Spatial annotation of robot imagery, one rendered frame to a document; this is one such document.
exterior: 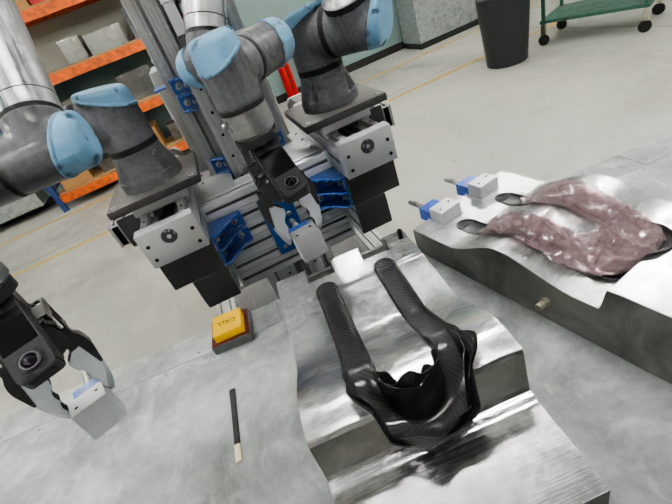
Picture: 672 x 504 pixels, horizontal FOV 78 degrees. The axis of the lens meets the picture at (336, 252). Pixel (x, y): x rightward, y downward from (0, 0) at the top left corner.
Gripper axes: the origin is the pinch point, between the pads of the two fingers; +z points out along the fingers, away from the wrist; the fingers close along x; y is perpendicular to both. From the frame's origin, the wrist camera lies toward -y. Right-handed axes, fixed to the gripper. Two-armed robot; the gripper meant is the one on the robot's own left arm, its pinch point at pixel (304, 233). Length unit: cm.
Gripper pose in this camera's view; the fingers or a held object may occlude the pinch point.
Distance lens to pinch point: 78.0
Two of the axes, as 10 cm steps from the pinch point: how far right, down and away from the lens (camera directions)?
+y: -3.9, -4.4, 8.1
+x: -8.6, 4.9, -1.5
